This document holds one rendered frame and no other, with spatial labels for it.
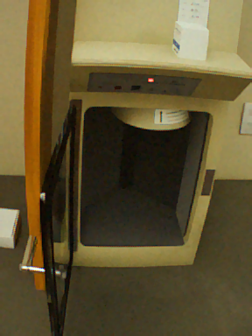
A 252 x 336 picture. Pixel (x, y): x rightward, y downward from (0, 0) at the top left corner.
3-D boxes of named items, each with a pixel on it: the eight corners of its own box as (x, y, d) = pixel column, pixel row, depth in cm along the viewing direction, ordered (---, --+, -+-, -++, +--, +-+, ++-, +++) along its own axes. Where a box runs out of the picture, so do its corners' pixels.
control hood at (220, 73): (68, 87, 84) (72, 40, 79) (231, 96, 88) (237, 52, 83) (66, 114, 75) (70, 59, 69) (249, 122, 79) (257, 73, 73)
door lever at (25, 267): (56, 246, 80) (56, 235, 78) (49, 282, 72) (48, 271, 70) (28, 241, 80) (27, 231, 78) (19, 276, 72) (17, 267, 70)
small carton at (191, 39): (171, 49, 78) (175, 20, 75) (198, 52, 79) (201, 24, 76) (178, 58, 74) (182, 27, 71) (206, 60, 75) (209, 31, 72)
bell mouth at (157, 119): (108, 94, 106) (110, 73, 103) (182, 97, 108) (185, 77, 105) (114, 129, 91) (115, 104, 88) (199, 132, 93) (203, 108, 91)
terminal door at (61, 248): (72, 256, 105) (75, 101, 84) (57, 353, 80) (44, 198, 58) (68, 256, 105) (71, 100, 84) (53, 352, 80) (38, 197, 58)
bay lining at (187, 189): (78, 185, 126) (84, 65, 107) (171, 186, 129) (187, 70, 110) (80, 244, 106) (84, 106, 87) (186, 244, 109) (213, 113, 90)
